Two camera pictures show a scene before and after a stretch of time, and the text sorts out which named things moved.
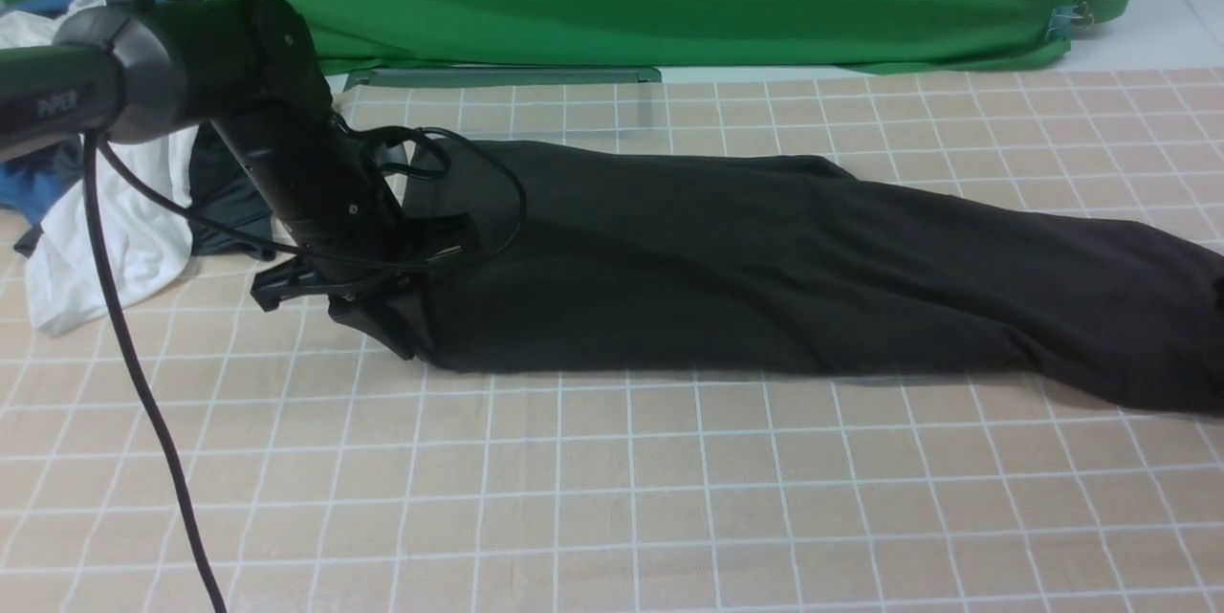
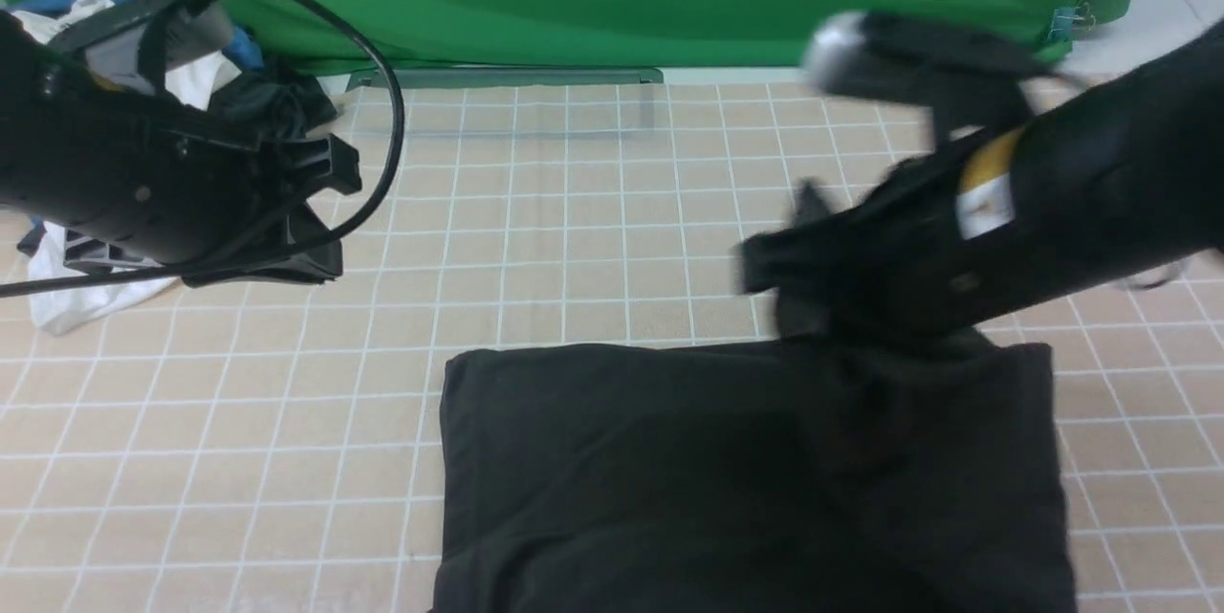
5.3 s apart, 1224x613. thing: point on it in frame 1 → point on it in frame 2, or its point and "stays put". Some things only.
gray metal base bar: (504, 76) stays put
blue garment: (35, 184) → (241, 46)
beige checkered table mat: (328, 470) stays put
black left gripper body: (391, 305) → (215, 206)
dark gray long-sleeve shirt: (588, 260) → (917, 474)
